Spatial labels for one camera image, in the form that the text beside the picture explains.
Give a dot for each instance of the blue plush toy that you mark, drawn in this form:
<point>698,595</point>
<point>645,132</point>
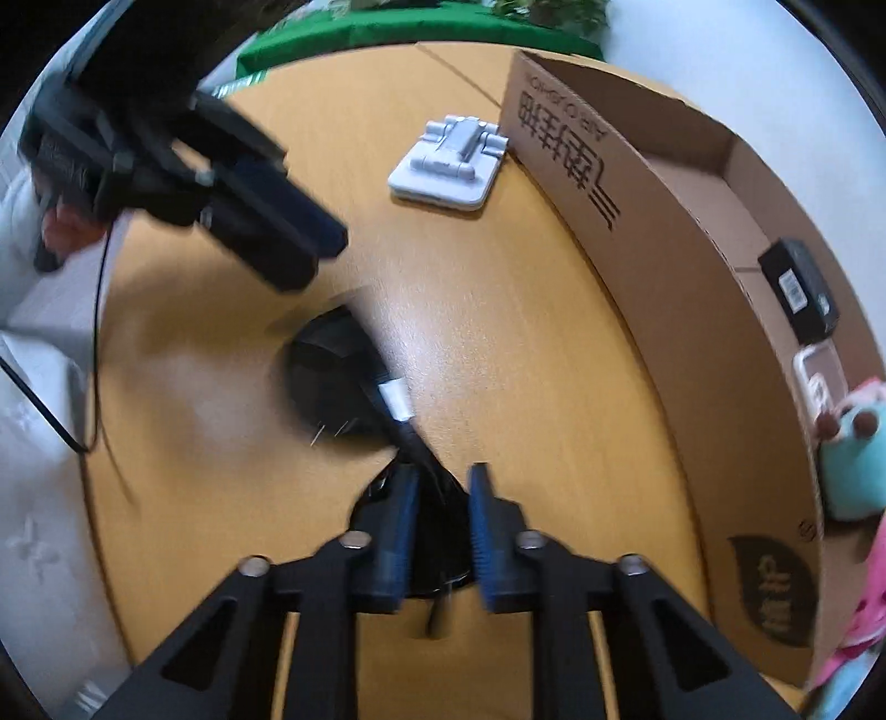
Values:
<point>837,692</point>

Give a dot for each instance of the pink teal plush toy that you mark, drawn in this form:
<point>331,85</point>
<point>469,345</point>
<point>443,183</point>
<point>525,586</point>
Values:
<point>851,454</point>

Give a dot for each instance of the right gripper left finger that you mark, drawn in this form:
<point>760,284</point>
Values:
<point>283,631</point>

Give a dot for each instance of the white sleeve forearm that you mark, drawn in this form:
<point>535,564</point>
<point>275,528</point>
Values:
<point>57,626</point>

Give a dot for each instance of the black product box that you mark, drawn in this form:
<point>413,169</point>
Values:
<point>801,289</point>

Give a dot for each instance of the white phone case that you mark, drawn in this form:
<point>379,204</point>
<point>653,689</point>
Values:
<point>820,377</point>

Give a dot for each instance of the cardboard box tray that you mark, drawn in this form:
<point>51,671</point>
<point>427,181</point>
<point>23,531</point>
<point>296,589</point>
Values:
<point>674,211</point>

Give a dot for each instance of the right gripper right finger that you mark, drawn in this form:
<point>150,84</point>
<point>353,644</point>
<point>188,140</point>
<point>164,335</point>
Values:
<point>665,659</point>

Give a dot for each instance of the black sunglasses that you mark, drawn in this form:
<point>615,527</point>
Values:
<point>340,386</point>

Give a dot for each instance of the grey folding phone stand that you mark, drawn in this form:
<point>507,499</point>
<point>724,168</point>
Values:
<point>452,165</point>

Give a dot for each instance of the person left hand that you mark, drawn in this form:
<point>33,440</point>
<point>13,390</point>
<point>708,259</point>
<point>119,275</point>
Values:
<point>63,232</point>

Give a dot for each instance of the green covered side table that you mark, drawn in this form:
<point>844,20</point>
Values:
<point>328,32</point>

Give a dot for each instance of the potted green plant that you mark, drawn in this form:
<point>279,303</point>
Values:
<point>586,17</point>

